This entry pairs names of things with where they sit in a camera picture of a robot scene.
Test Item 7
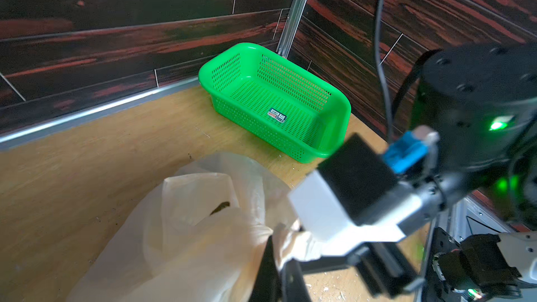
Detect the green plastic basket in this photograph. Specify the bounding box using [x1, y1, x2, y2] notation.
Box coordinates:
[198, 43, 351, 164]

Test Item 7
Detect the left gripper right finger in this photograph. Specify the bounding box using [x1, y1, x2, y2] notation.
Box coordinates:
[282, 260, 311, 302]

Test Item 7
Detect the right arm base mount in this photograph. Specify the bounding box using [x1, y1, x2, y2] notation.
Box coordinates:
[415, 227, 534, 301]

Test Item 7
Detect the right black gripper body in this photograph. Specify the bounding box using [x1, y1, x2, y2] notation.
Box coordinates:
[293, 43, 536, 298]

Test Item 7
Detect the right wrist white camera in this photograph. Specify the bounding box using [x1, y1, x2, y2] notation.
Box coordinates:
[289, 125, 445, 257]

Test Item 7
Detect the white plastic bag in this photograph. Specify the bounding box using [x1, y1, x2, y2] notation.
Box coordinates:
[67, 152, 322, 301]

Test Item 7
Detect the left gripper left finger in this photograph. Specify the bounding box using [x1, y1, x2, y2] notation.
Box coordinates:
[248, 236, 282, 302]

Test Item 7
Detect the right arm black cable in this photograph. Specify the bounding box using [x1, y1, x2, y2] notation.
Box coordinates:
[373, 0, 395, 143]

